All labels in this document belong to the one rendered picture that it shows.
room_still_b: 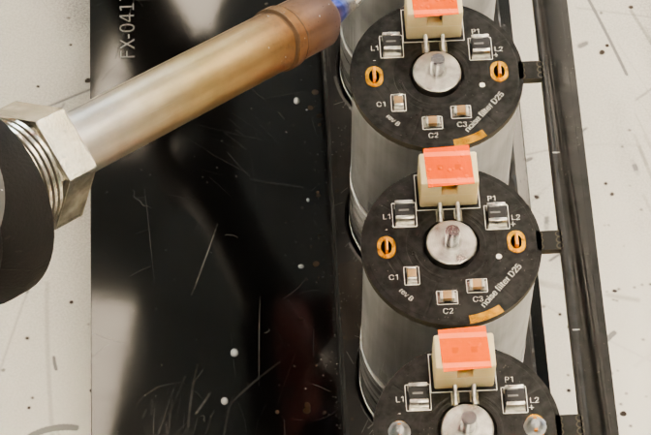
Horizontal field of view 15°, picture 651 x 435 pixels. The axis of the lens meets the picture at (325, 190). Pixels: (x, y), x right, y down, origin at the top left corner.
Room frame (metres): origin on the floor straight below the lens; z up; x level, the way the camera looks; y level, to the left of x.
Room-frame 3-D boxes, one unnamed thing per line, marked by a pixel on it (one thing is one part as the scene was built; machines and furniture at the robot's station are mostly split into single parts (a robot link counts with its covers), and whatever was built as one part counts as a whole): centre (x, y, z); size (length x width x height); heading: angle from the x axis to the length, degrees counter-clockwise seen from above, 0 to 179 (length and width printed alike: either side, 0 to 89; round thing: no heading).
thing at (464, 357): (0.14, -0.02, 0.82); 0.01 x 0.01 x 0.01; 3
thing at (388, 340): (0.16, -0.02, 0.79); 0.02 x 0.02 x 0.05
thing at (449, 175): (0.17, -0.02, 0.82); 0.01 x 0.01 x 0.01; 3
